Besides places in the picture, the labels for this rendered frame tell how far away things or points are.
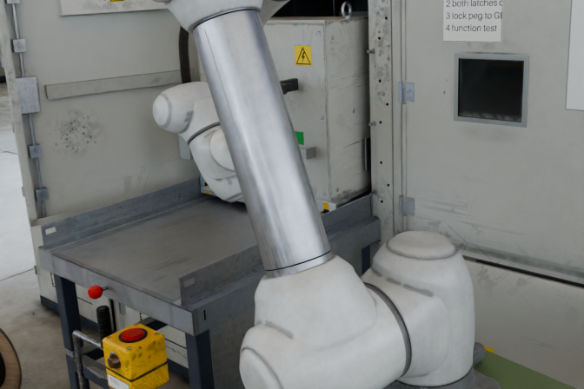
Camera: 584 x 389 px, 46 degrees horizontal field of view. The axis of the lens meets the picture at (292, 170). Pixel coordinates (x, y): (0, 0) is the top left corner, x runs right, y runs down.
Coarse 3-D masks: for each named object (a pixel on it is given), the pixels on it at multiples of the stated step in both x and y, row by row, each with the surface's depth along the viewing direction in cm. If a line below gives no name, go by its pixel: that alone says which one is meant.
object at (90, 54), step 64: (0, 0) 184; (64, 0) 192; (128, 0) 202; (64, 64) 199; (128, 64) 209; (192, 64) 220; (64, 128) 202; (128, 128) 213; (64, 192) 206; (128, 192) 217
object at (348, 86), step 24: (336, 24) 174; (360, 24) 181; (336, 48) 175; (360, 48) 182; (336, 72) 176; (360, 72) 184; (336, 96) 178; (360, 96) 185; (336, 120) 179; (360, 120) 187; (336, 144) 181; (360, 144) 189; (336, 168) 182; (360, 168) 190; (336, 192) 184; (360, 192) 192
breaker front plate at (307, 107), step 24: (288, 24) 178; (312, 24) 173; (288, 48) 180; (312, 48) 174; (288, 72) 182; (312, 72) 176; (288, 96) 184; (312, 96) 178; (312, 120) 180; (312, 144) 182; (312, 168) 184
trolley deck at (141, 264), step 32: (160, 224) 195; (192, 224) 193; (224, 224) 192; (64, 256) 174; (96, 256) 173; (128, 256) 172; (160, 256) 171; (192, 256) 170; (224, 256) 169; (128, 288) 155; (160, 288) 153; (160, 320) 150; (192, 320) 141; (224, 320) 148
